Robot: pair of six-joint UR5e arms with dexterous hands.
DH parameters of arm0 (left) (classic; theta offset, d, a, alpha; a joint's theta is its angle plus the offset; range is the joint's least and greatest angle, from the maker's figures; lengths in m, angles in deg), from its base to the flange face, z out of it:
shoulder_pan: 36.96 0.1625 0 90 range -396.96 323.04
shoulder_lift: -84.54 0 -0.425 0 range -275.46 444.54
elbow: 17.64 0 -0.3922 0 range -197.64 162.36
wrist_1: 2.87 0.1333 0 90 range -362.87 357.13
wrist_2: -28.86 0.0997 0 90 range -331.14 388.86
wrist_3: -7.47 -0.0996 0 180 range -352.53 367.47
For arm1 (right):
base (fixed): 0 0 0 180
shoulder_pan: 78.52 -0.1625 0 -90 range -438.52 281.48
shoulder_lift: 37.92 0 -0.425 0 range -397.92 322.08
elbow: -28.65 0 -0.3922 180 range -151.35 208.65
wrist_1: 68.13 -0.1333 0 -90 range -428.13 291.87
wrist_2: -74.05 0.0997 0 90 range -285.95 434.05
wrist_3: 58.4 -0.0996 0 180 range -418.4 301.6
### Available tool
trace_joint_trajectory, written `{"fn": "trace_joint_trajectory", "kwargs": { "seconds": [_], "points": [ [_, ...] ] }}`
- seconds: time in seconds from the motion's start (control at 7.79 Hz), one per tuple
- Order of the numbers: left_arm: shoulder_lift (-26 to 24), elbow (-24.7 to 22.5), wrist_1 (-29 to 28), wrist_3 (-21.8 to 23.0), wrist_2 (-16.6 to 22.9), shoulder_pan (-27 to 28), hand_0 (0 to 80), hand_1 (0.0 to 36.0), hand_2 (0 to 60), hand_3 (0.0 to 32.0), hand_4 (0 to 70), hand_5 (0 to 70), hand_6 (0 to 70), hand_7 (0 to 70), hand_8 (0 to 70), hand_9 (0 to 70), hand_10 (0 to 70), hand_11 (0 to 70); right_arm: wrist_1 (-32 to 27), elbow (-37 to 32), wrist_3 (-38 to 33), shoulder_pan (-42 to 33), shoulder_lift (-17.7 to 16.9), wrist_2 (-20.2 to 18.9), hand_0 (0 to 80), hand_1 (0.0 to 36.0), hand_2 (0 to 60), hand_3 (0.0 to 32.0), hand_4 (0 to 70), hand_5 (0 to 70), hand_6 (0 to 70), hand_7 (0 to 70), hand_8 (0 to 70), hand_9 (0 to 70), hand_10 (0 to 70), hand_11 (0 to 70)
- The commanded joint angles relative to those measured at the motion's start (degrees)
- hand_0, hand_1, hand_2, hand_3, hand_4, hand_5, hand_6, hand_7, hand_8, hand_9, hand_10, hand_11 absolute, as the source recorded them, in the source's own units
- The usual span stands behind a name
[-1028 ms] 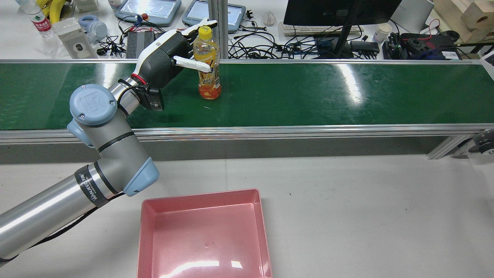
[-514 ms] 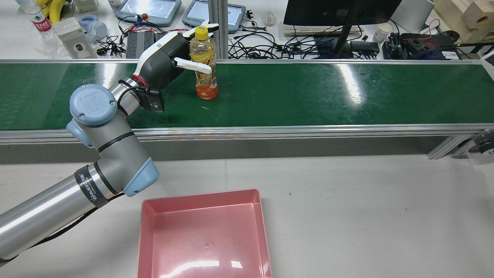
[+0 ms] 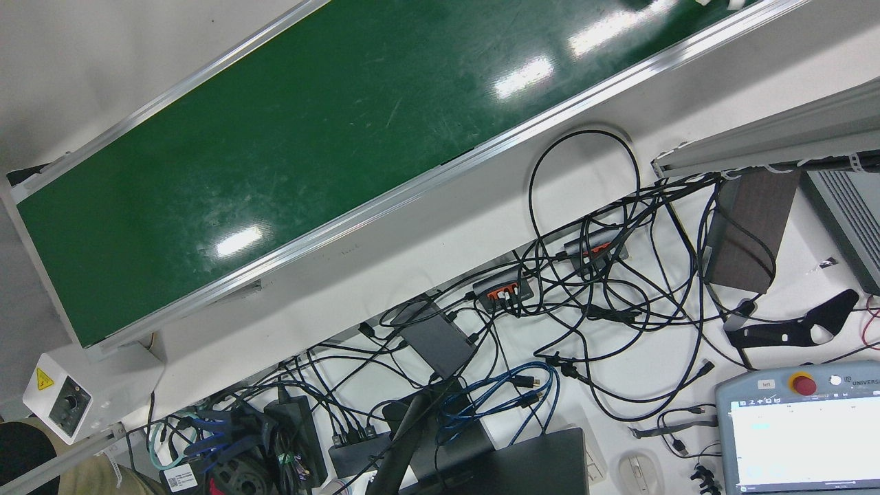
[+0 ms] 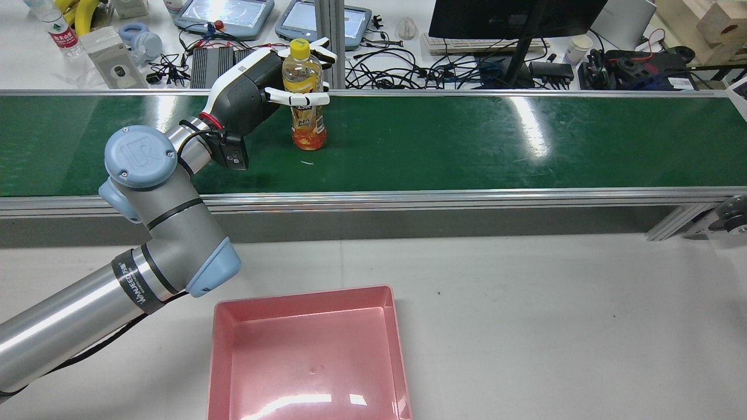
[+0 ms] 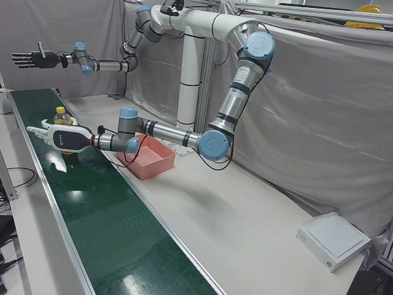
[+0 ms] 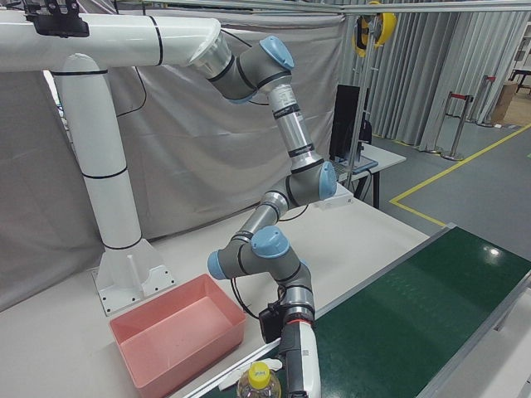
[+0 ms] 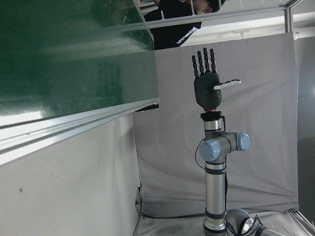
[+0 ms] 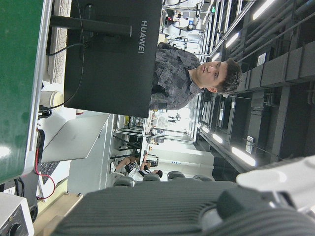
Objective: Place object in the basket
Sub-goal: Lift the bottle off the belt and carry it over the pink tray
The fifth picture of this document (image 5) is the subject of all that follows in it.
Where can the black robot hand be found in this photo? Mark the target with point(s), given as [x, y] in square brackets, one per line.
[40, 60]

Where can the aluminium cell frame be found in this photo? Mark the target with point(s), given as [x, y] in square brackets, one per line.
[307, 10]

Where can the aluminium profile post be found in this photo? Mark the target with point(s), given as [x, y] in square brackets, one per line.
[7, 178]

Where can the small white box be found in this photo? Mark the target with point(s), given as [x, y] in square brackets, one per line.
[333, 242]

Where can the black camera on stand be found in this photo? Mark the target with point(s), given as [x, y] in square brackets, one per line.
[169, 10]

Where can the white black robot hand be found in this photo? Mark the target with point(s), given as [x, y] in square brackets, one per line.
[69, 138]

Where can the grey cloth backdrop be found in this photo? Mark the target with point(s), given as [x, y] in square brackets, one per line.
[322, 123]

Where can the green conveyor belt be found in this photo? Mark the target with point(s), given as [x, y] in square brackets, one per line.
[101, 209]

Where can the pink plastic basket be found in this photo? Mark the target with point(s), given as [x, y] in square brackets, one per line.
[153, 159]

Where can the orange juice bottle yellow cap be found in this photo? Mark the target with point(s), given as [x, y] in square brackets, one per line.
[63, 118]

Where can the white conveyor control box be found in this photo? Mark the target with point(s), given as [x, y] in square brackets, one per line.
[4, 103]

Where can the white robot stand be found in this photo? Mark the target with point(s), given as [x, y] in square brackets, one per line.
[190, 77]

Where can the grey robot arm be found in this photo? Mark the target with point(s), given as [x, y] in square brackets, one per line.
[107, 65]
[233, 104]

